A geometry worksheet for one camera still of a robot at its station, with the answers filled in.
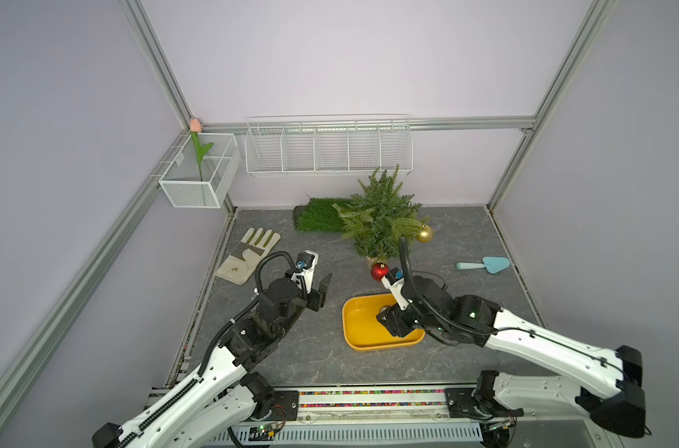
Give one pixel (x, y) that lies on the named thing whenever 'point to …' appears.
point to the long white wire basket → (329, 145)
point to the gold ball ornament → (425, 234)
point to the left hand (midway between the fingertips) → (319, 272)
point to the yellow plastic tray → (363, 328)
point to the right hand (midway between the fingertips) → (384, 311)
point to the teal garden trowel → (492, 265)
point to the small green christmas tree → (376, 219)
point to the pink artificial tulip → (200, 148)
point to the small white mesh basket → (202, 171)
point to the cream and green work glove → (255, 245)
